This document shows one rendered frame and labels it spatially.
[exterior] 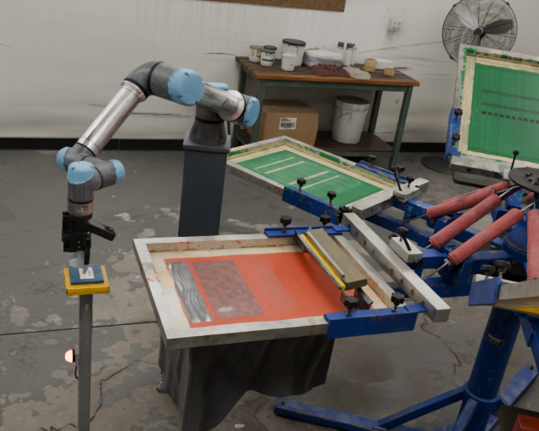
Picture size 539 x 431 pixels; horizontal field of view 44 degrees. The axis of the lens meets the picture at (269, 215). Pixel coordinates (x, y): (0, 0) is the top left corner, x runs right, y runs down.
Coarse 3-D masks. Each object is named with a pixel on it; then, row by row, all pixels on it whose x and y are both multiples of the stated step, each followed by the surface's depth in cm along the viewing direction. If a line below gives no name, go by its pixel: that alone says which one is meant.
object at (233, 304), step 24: (216, 288) 215; (240, 288) 217; (288, 288) 221; (312, 288) 223; (336, 288) 225; (216, 312) 203; (240, 312) 204; (264, 312) 206; (288, 312) 208; (312, 312) 210
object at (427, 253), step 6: (426, 252) 239; (432, 252) 240; (438, 252) 240; (426, 258) 236; (432, 258) 237; (438, 258) 238; (408, 264) 235; (414, 264) 236; (426, 264) 237; (432, 264) 238; (438, 264) 239
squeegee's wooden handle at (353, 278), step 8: (304, 232) 239; (312, 232) 239; (320, 232) 239; (320, 240) 233; (328, 240) 233; (328, 248) 229; (336, 248) 229; (336, 256) 224; (344, 256) 224; (344, 264) 219; (352, 264) 219; (344, 272) 215; (352, 272) 215; (360, 272) 215; (344, 280) 211; (352, 280) 211; (360, 280) 211; (352, 288) 212
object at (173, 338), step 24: (144, 240) 231; (168, 240) 233; (192, 240) 235; (216, 240) 238; (240, 240) 241; (264, 240) 245; (288, 240) 248; (336, 240) 252; (144, 264) 216; (360, 264) 235; (384, 288) 222; (168, 312) 193; (168, 336) 183; (192, 336) 184; (216, 336) 187; (240, 336) 190; (264, 336) 193; (288, 336) 196
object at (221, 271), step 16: (224, 256) 235; (240, 256) 237; (256, 256) 238; (272, 256) 240; (288, 256) 242; (304, 256) 243; (192, 272) 222; (208, 272) 224; (224, 272) 225; (288, 272) 231; (304, 272) 232; (320, 272) 234
